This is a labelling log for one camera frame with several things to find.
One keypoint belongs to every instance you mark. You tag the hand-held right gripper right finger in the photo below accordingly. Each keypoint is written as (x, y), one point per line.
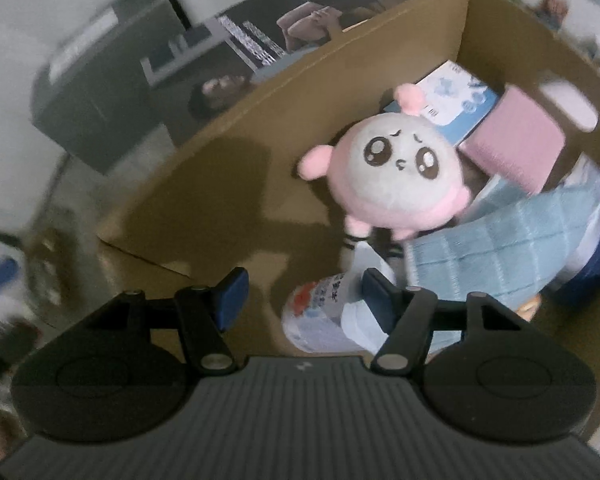
(380, 300)

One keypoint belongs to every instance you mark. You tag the pink white plush toy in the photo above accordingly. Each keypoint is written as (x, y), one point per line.
(395, 170)

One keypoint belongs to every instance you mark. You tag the blue white plastic packet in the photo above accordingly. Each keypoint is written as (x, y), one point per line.
(587, 240)

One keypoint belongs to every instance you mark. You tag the brown cardboard box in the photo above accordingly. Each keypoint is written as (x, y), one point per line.
(230, 185)

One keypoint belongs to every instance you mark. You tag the light blue checked towel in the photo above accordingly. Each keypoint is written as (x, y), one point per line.
(500, 245)

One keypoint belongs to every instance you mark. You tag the grey box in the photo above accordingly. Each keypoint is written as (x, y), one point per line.
(105, 85)

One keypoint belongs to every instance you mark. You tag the dark printed flat carton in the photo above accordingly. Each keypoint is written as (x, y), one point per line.
(290, 25)

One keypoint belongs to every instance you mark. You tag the pink sponge pad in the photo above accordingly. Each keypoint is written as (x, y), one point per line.
(520, 140)

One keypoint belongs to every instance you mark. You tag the white blue printed pack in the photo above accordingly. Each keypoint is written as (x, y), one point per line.
(450, 102)

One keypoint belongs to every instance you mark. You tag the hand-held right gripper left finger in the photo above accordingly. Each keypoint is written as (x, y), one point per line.
(230, 295)

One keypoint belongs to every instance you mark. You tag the white plastic bottle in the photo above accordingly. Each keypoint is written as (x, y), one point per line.
(320, 317)

